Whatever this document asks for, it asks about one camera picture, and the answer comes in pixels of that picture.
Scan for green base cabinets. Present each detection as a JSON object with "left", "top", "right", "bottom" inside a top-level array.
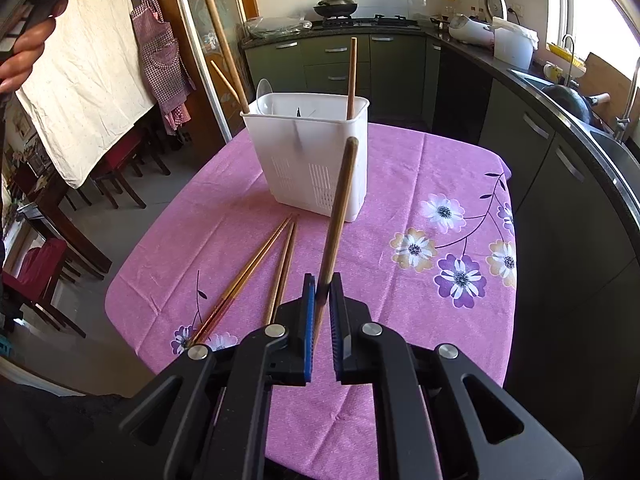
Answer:
[{"left": 242, "top": 27, "right": 427, "bottom": 122}]

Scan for purple checked apron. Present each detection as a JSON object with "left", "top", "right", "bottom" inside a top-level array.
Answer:
[{"left": 131, "top": 0, "right": 197, "bottom": 133}]

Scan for white hanging sheet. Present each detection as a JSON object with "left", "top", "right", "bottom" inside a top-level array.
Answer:
[{"left": 15, "top": 0, "right": 157, "bottom": 190}]

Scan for dark wooden dining table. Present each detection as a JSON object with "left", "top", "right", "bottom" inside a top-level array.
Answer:
[{"left": 10, "top": 165, "right": 113, "bottom": 281}]

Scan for dark base cabinets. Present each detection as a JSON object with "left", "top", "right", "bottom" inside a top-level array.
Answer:
[{"left": 425, "top": 35, "right": 640, "bottom": 461}]

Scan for tall steel faucet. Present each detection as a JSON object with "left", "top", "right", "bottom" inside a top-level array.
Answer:
[{"left": 614, "top": 57, "right": 640, "bottom": 143}]

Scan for metallic gold chopstick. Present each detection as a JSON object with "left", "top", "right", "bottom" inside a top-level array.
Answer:
[
  {"left": 191, "top": 216, "right": 295, "bottom": 347},
  {"left": 264, "top": 220, "right": 299, "bottom": 326}
]

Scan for white plastic utensil holder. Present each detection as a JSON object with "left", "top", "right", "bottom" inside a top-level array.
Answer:
[{"left": 241, "top": 92, "right": 371, "bottom": 222}]

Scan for dark wooden chair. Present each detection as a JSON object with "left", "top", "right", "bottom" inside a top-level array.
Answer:
[
  {"left": 2, "top": 237, "right": 87, "bottom": 339},
  {"left": 92, "top": 127, "right": 171, "bottom": 209}
]

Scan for steel sink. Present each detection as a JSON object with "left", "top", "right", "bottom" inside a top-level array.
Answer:
[{"left": 510, "top": 67, "right": 640, "bottom": 211}]

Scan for clear plastic bag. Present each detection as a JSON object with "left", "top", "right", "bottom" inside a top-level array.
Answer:
[{"left": 245, "top": 16, "right": 313, "bottom": 39}]

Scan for brown wooden chopstick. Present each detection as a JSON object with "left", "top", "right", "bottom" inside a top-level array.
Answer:
[
  {"left": 346, "top": 37, "right": 359, "bottom": 120},
  {"left": 199, "top": 0, "right": 251, "bottom": 113},
  {"left": 210, "top": 60, "right": 243, "bottom": 108},
  {"left": 310, "top": 136, "right": 360, "bottom": 356}
]

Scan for thin steel tap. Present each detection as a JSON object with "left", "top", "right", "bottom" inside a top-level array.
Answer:
[{"left": 560, "top": 34, "right": 577, "bottom": 86}]

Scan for black gas stove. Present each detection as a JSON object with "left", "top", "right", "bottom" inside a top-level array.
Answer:
[{"left": 310, "top": 14, "right": 421, "bottom": 29}]

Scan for white rice cooker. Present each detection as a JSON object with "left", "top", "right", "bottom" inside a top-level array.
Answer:
[{"left": 448, "top": 0, "right": 506, "bottom": 46}]

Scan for wooden cutting board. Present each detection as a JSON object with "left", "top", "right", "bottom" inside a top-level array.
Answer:
[{"left": 582, "top": 52, "right": 640, "bottom": 111}]

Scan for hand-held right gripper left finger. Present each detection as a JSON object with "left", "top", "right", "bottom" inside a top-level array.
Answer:
[{"left": 117, "top": 272, "right": 318, "bottom": 480}]

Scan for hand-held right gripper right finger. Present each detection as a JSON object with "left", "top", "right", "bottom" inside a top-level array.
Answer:
[{"left": 327, "top": 272, "right": 583, "bottom": 480}]

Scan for purple floral tablecloth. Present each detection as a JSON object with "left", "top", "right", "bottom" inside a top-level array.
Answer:
[{"left": 104, "top": 122, "right": 517, "bottom": 466}]

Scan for window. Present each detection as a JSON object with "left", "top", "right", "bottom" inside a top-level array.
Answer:
[{"left": 545, "top": 0, "right": 640, "bottom": 71}]

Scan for person's left hand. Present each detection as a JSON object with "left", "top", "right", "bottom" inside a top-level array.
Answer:
[{"left": 0, "top": 0, "right": 69, "bottom": 94}]

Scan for yellow cleaning brush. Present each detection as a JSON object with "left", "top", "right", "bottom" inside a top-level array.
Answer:
[{"left": 547, "top": 42, "right": 586, "bottom": 68}]

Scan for painted glass sliding door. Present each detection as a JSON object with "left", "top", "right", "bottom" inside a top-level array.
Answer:
[{"left": 172, "top": 0, "right": 261, "bottom": 141}]

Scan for black wok with lid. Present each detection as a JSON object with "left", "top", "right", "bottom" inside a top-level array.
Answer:
[{"left": 313, "top": 0, "right": 359, "bottom": 20}]

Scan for black wok with wooden handle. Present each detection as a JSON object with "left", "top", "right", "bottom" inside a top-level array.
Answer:
[{"left": 541, "top": 84, "right": 612, "bottom": 128}]

